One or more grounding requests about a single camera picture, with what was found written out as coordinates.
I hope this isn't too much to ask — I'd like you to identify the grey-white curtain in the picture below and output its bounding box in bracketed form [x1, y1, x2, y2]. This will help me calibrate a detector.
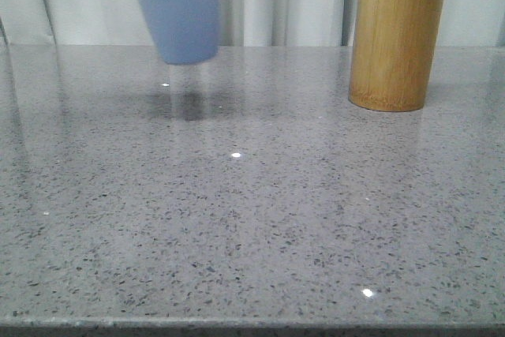
[1, 0, 504, 47]

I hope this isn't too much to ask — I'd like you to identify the bamboo wooden cup holder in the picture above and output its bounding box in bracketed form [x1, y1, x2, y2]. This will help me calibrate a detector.
[349, 0, 443, 112]

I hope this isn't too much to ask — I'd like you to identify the blue plastic cup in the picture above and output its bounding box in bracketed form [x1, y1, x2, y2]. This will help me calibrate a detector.
[138, 0, 220, 65]

